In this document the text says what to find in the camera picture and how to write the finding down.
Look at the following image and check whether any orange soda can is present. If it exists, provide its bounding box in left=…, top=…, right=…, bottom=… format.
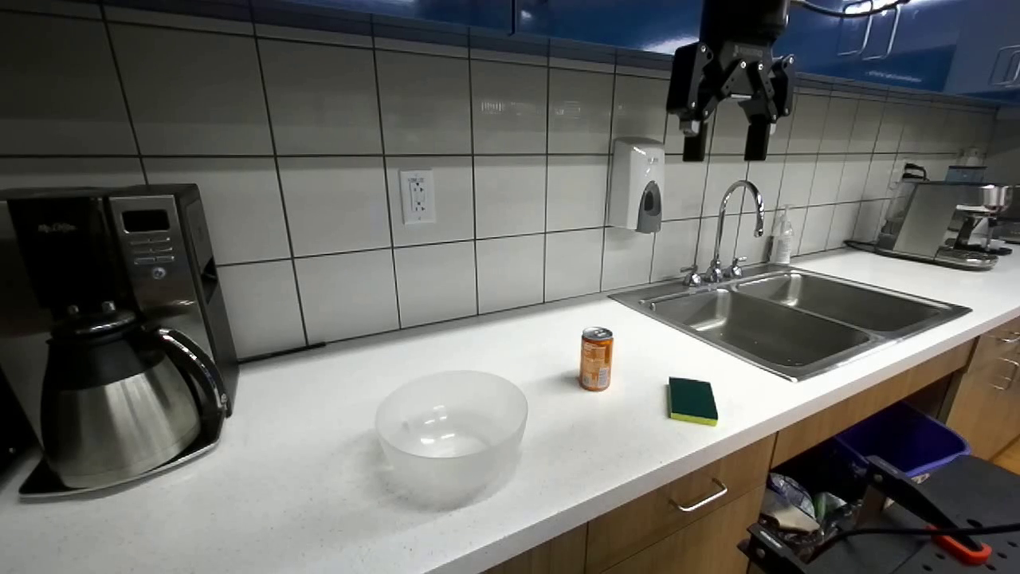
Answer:
left=578, top=324, right=617, bottom=396

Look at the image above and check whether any clear plastic bowl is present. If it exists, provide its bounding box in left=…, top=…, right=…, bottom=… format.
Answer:
left=373, top=368, right=533, bottom=510

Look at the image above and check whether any chrome kitchen faucet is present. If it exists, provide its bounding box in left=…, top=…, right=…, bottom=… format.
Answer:
left=681, top=176, right=770, bottom=291

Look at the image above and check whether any small clear soap bottle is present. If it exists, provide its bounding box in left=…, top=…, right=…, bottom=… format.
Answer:
left=764, top=218, right=800, bottom=271

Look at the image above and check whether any blue overhead cabinet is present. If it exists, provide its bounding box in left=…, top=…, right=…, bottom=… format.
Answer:
left=0, top=0, right=1020, bottom=107

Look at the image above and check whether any silver espresso machine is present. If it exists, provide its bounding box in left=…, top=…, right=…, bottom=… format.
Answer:
left=844, top=158, right=1020, bottom=273

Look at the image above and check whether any stainless steel double sink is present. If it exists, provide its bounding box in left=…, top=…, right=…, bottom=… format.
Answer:
left=614, top=264, right=975, bottom=387

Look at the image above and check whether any green and yellow sponge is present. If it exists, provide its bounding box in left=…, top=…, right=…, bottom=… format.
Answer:
left=663, top=373, right=723, bottom=430

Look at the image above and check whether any blue plastic bin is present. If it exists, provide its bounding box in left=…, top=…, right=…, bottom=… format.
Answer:
left=834, top=405, right=972, bottom=486

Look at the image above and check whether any wooden drawer front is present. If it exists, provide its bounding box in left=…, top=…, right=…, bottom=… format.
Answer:
left=584, top=433, right=779, bottom=574

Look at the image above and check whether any black clamp with orange grip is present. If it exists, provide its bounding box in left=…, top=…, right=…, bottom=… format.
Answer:
left=738, top=454, right=1020, bottom=574

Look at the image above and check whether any black and silver coffee maker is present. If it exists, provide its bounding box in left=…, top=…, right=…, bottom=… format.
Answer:
left=0, top=183, right=242, bottom=504

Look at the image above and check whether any stainless steel coffee carafe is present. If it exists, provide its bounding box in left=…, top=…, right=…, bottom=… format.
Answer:
left=39, top=314, right=232, bottom=491

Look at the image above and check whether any white wall soap dispenser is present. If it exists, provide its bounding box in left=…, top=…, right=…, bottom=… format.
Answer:
left=607, top=136, right=669, bottom=239

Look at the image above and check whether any white wall power outlet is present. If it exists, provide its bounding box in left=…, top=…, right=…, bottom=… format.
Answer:
left=398, top=167, right=440, bottom=228

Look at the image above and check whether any metal drawer handle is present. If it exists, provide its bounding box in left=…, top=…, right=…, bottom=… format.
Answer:
left=671, top=478, right=732, bottom=520

